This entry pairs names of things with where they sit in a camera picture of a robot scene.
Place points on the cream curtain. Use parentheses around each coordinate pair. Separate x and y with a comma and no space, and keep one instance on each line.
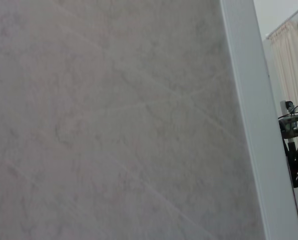
(289,75)

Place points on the white door frame post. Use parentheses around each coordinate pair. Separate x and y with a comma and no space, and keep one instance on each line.
(254,100)

